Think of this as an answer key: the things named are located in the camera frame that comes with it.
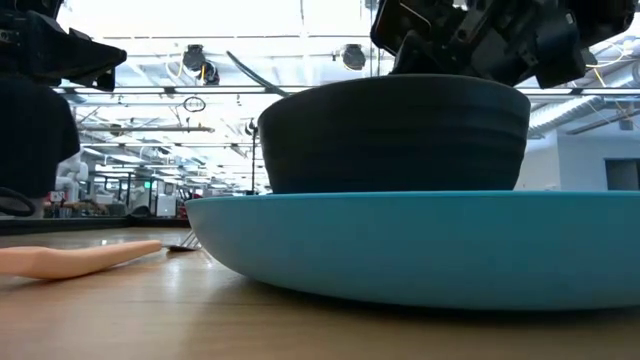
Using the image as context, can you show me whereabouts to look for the blue round plate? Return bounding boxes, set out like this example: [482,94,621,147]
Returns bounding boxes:
[184,190,640,312]

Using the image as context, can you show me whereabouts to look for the orange marker pen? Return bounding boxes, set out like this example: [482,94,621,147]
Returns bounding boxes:
[0,229,203,281]

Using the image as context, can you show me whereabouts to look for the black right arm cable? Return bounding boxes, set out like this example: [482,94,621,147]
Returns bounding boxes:
[226,49,293,98]

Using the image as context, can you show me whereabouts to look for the silver ventilation duct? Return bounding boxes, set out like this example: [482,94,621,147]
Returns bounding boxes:
[527,88,640,142]

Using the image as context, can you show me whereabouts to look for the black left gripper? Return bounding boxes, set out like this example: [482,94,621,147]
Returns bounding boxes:
[0,0,128,93]

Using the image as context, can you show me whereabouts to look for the black ribbed bowl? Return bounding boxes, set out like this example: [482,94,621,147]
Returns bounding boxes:
[257,73,533,196]

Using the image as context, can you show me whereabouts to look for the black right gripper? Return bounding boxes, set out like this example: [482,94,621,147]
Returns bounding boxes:
[369,0,589,91]

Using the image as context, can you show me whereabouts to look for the hanging black cable ring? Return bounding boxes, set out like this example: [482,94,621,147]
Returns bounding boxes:
[182,95,207,114]

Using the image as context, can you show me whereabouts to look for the black ceiling cord reel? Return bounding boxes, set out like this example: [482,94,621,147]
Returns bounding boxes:
[341,43,368,73]
[181,43,221,87]

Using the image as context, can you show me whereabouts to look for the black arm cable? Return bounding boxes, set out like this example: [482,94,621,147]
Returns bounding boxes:
[226,49,293,98]
[0,186,38,218]

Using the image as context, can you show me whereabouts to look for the white humanoid robot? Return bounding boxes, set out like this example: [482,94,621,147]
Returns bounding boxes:
[53,148,91,204]

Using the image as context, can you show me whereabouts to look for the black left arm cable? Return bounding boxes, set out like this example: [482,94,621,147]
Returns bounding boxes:
[0,186,38,218]

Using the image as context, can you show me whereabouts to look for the black metal stand frame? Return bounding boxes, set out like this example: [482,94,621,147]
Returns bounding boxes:
[250,124,260,196]

